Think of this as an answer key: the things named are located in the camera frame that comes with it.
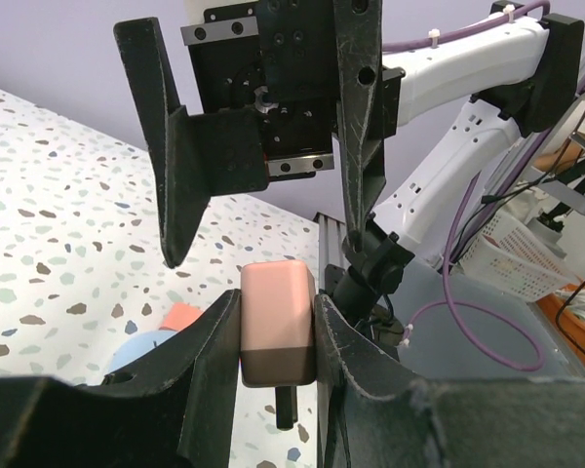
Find blue round socket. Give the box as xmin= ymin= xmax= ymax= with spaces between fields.
xmin=107 ymin=330 xmax=176 ymax=373

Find white perforated basket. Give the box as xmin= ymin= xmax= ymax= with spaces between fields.
xmin=460 ymin=211 xmax=576 ymax=302

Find aluminium front rail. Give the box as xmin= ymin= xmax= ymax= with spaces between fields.
xmin=314 ymin=213 xmax=349 ymax=295

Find orange pink plug adapter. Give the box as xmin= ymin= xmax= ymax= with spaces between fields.
xmin=160 ymin=302 xmax=202 ymax=332

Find pink brown plug adapter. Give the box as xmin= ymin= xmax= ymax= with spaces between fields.
xmin=240 ymin=259 xmax=316 ymax=430

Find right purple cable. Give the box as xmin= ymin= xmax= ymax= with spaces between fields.
xmin=379 ymin=0 xmax=552 ymax=374

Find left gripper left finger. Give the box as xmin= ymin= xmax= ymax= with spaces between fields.
xmin=0 ymin=290 xmax=241 ymax=467

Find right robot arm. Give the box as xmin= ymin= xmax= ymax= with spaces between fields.
xmin=113 ymin=1 xmax=585 ymax=324

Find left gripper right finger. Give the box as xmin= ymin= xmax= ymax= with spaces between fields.
xmin=314 ymin=294 xmax=585 ymax=467

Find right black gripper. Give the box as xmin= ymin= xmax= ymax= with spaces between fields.
xmin=113 ymin=1 xmax=403 ymax=268

